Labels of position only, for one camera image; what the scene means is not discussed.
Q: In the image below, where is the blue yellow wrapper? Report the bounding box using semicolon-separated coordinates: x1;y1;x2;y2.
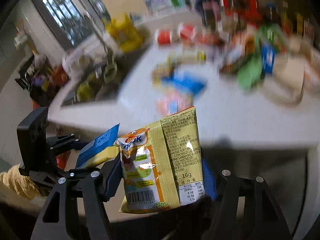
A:
75;124;119;168

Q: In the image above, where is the yellow Enaak snack packet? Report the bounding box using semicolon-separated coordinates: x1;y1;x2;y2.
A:
115;106;206;214

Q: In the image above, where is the red paper cup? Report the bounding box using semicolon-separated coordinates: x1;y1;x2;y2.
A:
154;29;174;46
177;22;197;42

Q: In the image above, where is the brown paper cup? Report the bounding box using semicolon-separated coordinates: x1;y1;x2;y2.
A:
259;54;305;107

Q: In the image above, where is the steel sink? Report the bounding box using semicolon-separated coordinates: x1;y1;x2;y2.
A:
62;48;145;106

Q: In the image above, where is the steel faucet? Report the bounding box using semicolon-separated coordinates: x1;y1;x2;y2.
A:
82;11;118;56

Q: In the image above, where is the yellow detergent jug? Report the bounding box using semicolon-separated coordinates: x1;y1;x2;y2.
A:
104;14;143;53

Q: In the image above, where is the green snack bag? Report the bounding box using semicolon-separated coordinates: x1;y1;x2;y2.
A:
258;24;289;53

